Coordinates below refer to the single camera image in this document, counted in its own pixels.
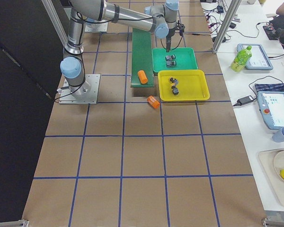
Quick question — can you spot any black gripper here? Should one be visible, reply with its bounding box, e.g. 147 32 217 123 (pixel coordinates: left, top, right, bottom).
166 20 185 52

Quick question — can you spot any green push button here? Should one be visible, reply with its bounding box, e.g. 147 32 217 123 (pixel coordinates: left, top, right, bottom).
166 61 177 68
165 54 176 61

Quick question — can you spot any yellow push button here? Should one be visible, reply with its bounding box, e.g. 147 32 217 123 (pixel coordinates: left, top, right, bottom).
171 85 179 95
169 77 178 86

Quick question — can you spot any plain orange cylinder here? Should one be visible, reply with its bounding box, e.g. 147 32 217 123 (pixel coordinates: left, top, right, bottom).
137 70 148 84

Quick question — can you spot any orange 4680 battery cylinder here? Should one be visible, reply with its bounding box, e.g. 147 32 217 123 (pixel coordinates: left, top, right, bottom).
147 96 160 109

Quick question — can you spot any green plastic tray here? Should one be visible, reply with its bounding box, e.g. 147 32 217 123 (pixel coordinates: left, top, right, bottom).
152 47 198 74

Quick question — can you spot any green conveyor belt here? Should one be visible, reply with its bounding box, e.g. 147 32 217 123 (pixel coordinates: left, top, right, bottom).
131 28 154 87

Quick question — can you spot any yellow plastic tray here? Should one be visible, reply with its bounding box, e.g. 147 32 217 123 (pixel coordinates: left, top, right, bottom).
158 70 210 102

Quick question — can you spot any green tea bottle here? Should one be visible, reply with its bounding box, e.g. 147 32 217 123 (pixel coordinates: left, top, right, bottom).
231 45 252 72

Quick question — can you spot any teach pendant far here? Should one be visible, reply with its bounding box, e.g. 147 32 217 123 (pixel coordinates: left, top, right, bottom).
237 44 273 71

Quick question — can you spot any teach pendant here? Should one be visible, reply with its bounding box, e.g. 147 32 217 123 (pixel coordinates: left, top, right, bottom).
237 44 273 71
257 91 284 130

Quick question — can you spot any black power adapter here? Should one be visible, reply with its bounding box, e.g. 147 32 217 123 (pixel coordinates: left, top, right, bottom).
233 96 255 106

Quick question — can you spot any plaid cloth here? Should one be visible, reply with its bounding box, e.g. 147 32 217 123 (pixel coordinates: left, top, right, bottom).
255 83 284 92

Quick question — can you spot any teach pendant near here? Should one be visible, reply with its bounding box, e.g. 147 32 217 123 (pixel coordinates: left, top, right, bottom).
257 91 284 130

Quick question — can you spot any blue cup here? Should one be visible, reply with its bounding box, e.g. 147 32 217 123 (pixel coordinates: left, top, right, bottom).
272 127 284 142

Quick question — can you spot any beige plate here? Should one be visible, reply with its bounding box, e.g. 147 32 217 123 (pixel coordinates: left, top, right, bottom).
273 151 284 182

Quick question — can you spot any beige tray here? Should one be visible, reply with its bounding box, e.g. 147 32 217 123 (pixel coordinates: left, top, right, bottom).
258 149 284 206

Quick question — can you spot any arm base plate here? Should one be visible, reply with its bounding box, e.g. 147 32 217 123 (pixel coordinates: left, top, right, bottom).
84 21 108 33
56 74 101 105

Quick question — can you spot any aluminium frame post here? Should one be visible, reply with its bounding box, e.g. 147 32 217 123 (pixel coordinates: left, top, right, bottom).
212 0 241 53
41 0 70 47

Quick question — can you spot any right aluminium frame post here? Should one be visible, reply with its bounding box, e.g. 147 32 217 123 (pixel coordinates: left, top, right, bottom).
41 0 70 47

